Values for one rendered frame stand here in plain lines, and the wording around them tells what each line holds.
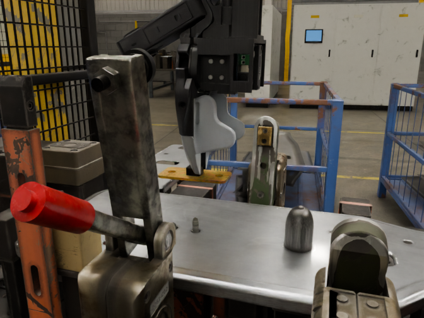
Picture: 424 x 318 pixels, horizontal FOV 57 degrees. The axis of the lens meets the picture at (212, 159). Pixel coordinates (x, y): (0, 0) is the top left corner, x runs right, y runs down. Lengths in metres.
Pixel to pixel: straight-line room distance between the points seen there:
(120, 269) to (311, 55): 7.98
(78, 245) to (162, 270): 0.10
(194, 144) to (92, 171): 0.31
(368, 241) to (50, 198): 0.19
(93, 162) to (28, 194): 0.48
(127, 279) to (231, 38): 0.25
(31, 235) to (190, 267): 0.16
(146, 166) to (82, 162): 0.38
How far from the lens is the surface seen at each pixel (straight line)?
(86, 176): 0.69
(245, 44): 0.39
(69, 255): 0.41
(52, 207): 0.23
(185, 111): 0.41
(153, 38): 0.44
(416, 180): 3.34
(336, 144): 2.26
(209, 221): 0.52
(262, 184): 0.60
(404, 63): 8.53
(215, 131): 0.42
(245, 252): 0.45
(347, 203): 0.64
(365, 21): 8.36
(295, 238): 0.45
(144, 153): 0.30
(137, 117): 0.29
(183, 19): 0.43
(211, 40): 0.40
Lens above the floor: 1.22
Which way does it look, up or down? 16 degrees down
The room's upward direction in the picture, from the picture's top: straight up
